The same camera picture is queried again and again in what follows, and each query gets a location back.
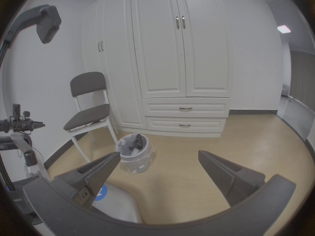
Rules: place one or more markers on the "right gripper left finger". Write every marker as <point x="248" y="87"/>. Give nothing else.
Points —
<point x="98" y="176"/>

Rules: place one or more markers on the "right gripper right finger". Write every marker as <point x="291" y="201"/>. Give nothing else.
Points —
<point x="226" y="178"/>

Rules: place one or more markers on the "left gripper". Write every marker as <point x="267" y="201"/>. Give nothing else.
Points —
<point x="27" y="125"/>

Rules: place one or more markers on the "clear plastic bag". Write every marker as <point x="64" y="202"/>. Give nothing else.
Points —
<point x="150" y="154"/>

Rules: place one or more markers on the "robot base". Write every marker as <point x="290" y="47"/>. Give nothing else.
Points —
<point x="118" y="203"/>

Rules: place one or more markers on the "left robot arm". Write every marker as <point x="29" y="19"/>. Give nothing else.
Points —
<point x="22" y="141"/>

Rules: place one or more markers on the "white trash bin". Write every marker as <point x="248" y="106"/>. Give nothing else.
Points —
<point x="137" y="162"/>

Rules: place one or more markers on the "crumpled black plastic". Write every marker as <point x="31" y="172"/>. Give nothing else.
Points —
<point x="138" y="141"/>

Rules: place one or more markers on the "crumpled white paper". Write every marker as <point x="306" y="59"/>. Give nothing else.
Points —
<point x="135" y="152"/>

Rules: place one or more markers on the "grey and white chair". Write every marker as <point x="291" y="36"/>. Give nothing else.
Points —
<point x="86" y="118"/>

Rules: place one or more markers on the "white wardrobe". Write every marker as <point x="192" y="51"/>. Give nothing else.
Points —
<point x="162" y="58"/>

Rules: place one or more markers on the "ceiling light panel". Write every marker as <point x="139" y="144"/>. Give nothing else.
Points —
<point x="284" y="29"/>

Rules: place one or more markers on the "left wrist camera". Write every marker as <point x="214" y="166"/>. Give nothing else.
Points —
<point x="26" y="114"/>

